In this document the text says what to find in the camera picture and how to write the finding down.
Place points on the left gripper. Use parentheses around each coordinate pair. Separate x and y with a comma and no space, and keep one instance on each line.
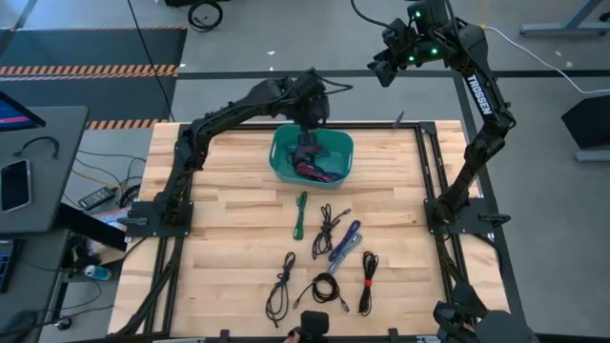
(310,102)

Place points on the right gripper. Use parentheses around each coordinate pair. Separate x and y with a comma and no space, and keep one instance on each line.
(421,54)

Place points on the teal plastic bin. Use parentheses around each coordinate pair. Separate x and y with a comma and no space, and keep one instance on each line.
(340,152)

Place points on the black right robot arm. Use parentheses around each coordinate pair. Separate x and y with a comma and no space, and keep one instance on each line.
(481,100)

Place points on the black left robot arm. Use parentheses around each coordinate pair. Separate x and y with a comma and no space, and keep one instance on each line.
(190,152)

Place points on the black table clamp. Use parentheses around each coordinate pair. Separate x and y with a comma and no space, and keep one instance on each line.
(399,120)

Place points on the grey table leg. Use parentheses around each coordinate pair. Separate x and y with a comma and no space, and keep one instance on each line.
(562,29)

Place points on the person's hand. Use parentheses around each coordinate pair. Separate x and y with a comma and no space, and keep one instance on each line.
(293,338)

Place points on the black box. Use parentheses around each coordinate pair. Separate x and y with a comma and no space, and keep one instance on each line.
(591,121)

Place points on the black power adapter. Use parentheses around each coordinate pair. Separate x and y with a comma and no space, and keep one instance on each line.
(95,197)

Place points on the black hazard-striped floor mat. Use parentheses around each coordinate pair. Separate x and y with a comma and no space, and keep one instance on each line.
(95,47)

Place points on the blue drink can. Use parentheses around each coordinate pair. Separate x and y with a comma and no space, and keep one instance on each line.
(97,272)

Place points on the grey side table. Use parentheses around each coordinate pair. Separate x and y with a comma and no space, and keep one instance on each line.
(57,190)

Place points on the monitor with purple screen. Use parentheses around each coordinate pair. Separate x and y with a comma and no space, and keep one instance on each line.
(14,116)

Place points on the black smartphone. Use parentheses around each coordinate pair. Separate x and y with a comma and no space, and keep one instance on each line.
(14,186)

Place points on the dark grey lower desk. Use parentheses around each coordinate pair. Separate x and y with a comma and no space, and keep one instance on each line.
(33,286)

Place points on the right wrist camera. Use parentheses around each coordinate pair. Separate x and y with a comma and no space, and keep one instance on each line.
(395,33)

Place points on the black aluminium table frame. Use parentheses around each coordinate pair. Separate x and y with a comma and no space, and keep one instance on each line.
(381,126)

